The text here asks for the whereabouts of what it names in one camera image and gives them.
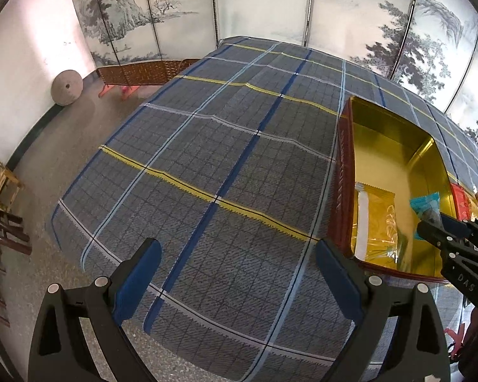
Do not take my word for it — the orange-yellow snack packet white stripe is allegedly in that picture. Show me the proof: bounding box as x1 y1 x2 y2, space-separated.
354 182 409 265

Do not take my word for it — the blue candy packet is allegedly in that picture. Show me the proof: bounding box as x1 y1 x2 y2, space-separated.
409 192 443 223

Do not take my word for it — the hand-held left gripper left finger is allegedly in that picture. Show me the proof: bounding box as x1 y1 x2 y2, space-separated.
28 238 162 382

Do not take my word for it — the red snack packet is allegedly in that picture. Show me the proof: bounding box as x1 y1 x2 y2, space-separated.
450 184 478 221

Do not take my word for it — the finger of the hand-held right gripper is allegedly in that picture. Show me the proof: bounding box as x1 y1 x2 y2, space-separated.
439 213 478 243
416 220 468 256

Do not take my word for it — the dark wooden chair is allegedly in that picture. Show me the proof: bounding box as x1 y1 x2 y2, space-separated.
0 203 33 327

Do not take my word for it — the grey plaid tablecloth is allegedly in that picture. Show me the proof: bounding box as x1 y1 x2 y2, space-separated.
50 37 478 380

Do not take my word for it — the round stone millstone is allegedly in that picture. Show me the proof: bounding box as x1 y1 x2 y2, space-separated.
51 69 82 107

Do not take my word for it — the light bamboo chair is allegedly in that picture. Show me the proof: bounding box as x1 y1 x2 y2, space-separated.
0 139 25 212

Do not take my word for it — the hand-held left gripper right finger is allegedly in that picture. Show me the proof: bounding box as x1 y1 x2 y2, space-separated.
315 239 451 382

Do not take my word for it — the brown woven bench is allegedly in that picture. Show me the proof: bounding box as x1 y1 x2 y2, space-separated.
97 59 200 100

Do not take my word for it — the ink landscape folding screen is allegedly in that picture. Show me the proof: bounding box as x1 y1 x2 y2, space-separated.
66 0 478 148

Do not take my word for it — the red tin box gold inside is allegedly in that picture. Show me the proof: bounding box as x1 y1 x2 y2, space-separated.
330 96 460 285

